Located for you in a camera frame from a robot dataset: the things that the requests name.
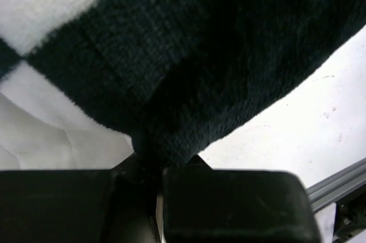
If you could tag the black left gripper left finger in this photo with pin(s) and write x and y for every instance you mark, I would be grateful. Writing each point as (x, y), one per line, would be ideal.
(116, 205)

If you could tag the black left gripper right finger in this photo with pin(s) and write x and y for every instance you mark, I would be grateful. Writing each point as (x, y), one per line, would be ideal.
(206, 205)

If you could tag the white pillow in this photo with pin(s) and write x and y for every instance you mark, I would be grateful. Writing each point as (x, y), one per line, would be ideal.
(29, 143)

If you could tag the black white checkered pillowcase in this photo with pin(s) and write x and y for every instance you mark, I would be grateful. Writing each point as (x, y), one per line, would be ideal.
(171, 76)

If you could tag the aluminium table edge rail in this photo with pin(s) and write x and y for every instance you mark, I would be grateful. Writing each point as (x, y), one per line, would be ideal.
(337, 186)

